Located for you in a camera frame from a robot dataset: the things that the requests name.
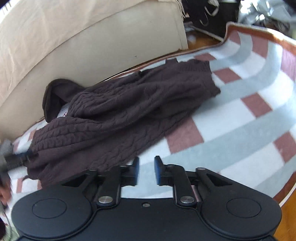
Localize dark brown cable-knit sweater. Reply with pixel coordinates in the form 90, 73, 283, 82
27, 59, 220, 187

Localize grey clothes pile background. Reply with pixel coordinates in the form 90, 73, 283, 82
237, 0, 295, 39

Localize person's left hand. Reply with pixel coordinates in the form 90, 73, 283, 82
0, 179, 11, 210

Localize folded grey sweater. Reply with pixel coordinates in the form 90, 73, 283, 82
0, 140, 14, 163

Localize checkered pink grey rug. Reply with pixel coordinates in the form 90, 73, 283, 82
9, 22, 296, 209

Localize black bag with straps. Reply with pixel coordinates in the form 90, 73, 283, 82
182, 0, 240, 40

